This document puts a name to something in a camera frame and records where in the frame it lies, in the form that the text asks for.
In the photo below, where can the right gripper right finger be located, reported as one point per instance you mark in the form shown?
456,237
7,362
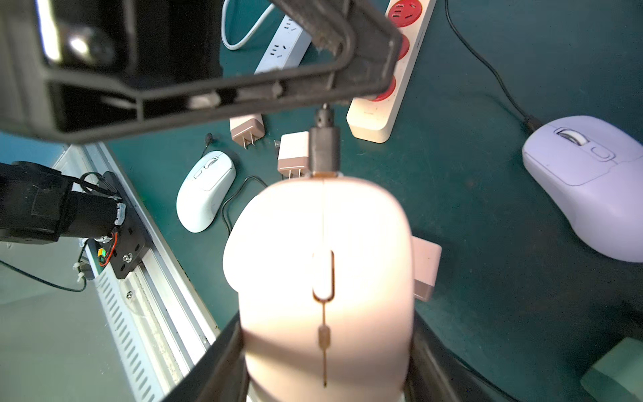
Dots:
433,374

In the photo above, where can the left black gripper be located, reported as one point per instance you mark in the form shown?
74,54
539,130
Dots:
76,71

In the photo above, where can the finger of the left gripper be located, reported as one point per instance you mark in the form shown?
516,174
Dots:
364,44

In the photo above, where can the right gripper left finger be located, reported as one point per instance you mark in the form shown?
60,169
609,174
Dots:
221,374

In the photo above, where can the white power strip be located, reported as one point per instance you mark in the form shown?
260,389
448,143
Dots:
287,48

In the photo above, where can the pink USB charger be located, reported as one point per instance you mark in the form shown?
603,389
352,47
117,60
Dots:
293,157
246,130

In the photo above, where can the pink USB charger plug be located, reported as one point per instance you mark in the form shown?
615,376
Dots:
426,265

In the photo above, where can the peach wireless mouse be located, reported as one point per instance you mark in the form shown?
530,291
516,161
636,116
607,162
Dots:
324,273

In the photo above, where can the light green wireless mouse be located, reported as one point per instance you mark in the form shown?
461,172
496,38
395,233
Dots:
203,190

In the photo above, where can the green USB charger plug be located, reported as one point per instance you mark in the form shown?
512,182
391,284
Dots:
617,376

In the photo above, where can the beige wooden power strip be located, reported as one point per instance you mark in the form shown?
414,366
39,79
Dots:
372,119

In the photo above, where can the aluminium front rail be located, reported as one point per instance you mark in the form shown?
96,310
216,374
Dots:
158,321

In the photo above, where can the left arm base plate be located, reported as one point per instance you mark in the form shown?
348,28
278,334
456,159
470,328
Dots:
133,241

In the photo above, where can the purple wireless mouse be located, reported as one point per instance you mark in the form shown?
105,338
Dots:
592,170

